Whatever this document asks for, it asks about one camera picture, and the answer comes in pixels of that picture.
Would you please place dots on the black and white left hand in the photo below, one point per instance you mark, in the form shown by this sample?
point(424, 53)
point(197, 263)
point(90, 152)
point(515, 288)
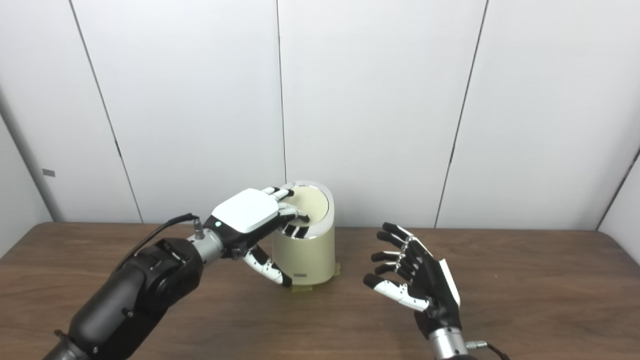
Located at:
point(245, 212)

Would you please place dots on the black and white right hand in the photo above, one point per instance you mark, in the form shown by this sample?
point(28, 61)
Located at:
point(432, 290)

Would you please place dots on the cream round bin lid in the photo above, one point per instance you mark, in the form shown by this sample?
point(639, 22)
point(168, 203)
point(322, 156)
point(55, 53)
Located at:
point(315, 204)

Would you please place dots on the cream-colored bin body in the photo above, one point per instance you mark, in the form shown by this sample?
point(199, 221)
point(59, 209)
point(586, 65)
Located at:
point(310, 255)

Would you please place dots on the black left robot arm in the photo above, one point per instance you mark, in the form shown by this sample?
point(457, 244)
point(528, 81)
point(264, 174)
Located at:
point(130, 300)

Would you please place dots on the yellowish masking tape piece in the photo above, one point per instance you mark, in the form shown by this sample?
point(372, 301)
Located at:
point(301, 288)
point(337, 269)

